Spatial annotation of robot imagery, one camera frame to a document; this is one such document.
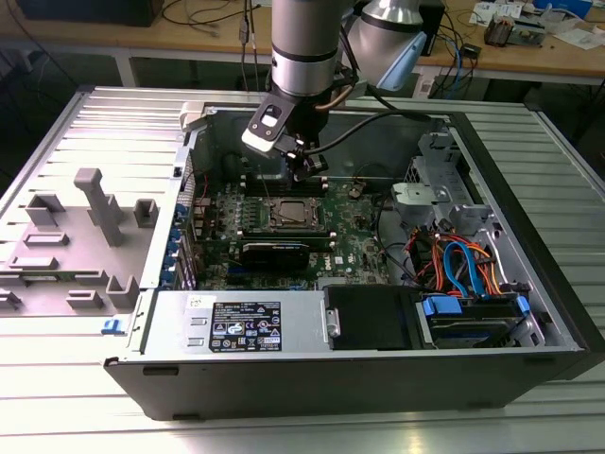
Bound grey parts rack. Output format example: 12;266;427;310
0;167;161;319

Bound grey electronic device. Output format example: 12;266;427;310
512;16;550;48

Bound wooden desk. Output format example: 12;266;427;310
0;0;605;89

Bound metal locking lever wire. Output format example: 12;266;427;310
258;164;275;209
276;218;327;229

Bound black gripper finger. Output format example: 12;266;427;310
304;153;328;182
290;141;308;183

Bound clear plastic bag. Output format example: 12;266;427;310
538;0;595;33

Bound white paper sheet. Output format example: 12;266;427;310
551;27;605;51

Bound silver CPU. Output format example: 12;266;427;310
282;201;309;222

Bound silver latch bracket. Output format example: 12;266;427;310
389;182;435;218

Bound green motherboard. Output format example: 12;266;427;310
188;182;396;290

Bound black tower device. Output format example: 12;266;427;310
418;0;446;57

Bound long black wire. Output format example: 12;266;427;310
375;198;420;288

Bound blue hanging cable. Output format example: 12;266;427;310
451;40;468;94

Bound large black box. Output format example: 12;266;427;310
17;0;165;28

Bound black looped wire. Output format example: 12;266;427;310
353;163;394;186

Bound blue flat wire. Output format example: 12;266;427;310
442;240;484;299

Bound black open PC case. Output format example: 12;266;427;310
102;96;605;422

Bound orange wire bundle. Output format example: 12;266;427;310
472;241;510;297

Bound copper coloured cable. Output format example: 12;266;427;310
315;79;356;114

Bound black camera cable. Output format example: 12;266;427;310
302;84;432;157

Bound silver metal drive cage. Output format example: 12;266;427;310
390;131;545;304

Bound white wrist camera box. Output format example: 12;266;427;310
240;92;297;153

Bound copper finned heatsink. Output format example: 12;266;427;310
485;12;515;47

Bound white labelled box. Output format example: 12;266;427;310
414;65;436;98

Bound hard disk in blue carrier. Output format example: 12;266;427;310
414;291;531;350

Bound black graphics card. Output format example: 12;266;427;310
239;241;312;272

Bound thin red wire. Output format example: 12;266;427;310
181;172;210;202

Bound white printed papers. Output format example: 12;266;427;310
471;0;524;26

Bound silver power supply unit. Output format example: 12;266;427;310
139;288;332;357

